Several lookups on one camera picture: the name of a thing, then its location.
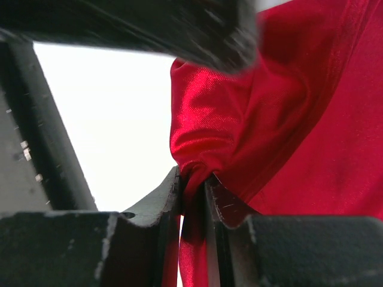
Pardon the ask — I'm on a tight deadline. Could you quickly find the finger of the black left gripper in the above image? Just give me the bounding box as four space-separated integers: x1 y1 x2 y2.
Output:
1 1 258 74

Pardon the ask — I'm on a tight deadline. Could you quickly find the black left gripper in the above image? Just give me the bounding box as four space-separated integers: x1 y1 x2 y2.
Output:
1 38 97 212

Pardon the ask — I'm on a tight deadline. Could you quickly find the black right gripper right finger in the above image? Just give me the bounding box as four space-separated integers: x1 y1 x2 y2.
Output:
203 177 382 286

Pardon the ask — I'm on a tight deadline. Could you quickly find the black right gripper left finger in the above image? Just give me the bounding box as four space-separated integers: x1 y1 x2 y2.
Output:
1 167 180 286

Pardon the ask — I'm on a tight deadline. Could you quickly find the red cloth napkin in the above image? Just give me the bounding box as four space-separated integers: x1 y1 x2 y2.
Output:
170 1 382 286

